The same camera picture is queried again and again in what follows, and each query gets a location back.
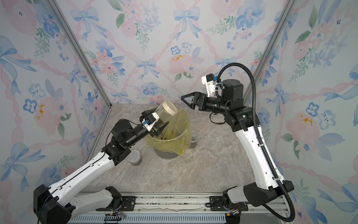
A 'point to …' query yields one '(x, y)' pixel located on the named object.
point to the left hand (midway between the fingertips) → (162, 114)
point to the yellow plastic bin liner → (176, 135)
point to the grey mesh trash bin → (164, 154)
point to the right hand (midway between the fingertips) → (188, 99)
